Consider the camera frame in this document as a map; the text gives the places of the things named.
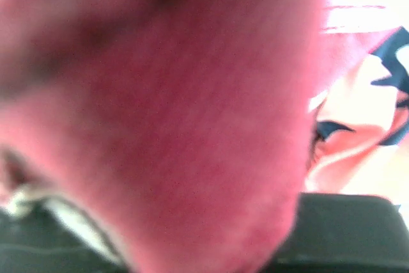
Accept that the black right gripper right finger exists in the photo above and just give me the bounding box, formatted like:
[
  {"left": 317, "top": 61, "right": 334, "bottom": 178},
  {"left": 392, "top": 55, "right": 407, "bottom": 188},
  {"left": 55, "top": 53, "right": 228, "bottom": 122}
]
[{"left": 268, "top": 194, "right": 408, "bottom": 272}]

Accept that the light pink navy patterned cloth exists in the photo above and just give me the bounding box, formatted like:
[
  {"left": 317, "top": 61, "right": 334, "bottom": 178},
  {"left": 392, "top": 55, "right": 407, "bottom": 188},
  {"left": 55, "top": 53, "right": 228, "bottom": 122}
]
[{"left": 305, "top": 0, "right": 408, "bottom": 203}]

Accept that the pink red camouflage cloth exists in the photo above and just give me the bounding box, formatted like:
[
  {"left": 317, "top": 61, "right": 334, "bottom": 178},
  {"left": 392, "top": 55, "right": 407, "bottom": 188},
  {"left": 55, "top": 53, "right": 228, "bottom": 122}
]
[{"left": 0, "top": 0, "right": 394, "bottom": 273}]

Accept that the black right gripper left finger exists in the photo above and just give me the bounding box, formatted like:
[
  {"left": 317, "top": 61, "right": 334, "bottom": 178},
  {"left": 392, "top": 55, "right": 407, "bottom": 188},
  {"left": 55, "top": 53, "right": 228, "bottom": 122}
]
[{"left": 1, "top": 209, "right": 128, "bottom": 273}]

